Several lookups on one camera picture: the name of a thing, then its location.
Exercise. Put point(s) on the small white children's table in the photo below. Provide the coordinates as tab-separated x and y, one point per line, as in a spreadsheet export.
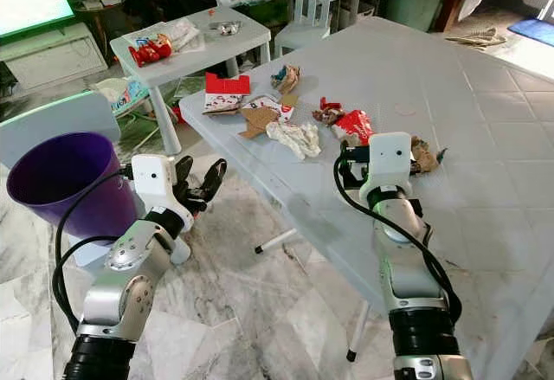
208	51

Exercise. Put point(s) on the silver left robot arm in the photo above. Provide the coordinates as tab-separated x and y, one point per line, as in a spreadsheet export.
130	276

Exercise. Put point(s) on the small red crumpled wrapper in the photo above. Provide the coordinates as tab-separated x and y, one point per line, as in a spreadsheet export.
329	113

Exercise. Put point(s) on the crumpled white tissue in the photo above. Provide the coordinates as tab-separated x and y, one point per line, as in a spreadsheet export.
296	139

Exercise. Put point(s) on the clear white plastic bag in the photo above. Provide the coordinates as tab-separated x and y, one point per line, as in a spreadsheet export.
186	34

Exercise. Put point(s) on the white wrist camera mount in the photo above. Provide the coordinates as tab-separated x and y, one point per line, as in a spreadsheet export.
389	159
156	183

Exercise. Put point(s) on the red and white carton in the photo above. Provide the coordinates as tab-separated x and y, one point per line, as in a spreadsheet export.
227	93

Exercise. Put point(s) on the teal and white wipes pack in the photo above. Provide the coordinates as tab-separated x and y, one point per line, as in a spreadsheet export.
125	94

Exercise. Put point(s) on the plain white plastic chair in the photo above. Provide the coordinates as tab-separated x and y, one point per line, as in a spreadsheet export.
52	120

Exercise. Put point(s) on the purple plastic rubbish bin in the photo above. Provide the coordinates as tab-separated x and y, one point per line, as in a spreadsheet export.
82	198

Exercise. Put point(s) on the large grey plastic table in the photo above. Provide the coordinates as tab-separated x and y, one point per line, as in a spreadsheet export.
450	94

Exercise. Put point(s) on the white and red flat wrapper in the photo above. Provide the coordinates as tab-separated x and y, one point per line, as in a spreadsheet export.
275	106

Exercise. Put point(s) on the white slatted children's chair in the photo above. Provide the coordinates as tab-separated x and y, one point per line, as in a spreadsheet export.
312	3

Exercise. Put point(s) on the red and white snack packet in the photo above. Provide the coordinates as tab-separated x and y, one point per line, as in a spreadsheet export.
357	125

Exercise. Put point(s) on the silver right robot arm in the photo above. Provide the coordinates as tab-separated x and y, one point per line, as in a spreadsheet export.
411	276

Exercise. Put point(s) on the crumpled silver foil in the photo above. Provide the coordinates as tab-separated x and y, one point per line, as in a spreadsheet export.
228	28

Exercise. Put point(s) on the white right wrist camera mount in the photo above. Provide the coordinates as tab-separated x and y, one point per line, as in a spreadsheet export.
389	159

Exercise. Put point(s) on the small red toy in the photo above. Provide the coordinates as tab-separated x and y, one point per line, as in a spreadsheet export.
176	113

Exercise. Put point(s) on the red crumpled snack bag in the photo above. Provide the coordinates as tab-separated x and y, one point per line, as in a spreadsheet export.
151	51

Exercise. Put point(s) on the brown crumpled paper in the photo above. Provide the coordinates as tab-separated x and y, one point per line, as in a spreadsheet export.
424	155

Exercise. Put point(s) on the white television cabinet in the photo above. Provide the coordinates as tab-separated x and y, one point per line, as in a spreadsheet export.
56	60

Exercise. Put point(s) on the brown patterned cloth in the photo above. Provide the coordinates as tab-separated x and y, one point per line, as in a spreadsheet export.
480	38

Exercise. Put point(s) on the blue floor mat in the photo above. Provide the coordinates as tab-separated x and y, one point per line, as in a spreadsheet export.
535	32

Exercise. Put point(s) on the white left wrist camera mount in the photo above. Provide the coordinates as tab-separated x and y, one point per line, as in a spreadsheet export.
156	183

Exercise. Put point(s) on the teal and brown crumpled wrapper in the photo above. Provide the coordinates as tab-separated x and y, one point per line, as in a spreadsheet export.
286	79

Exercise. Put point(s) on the brown cardboard piece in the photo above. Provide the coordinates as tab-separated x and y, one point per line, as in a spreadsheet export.
258	122

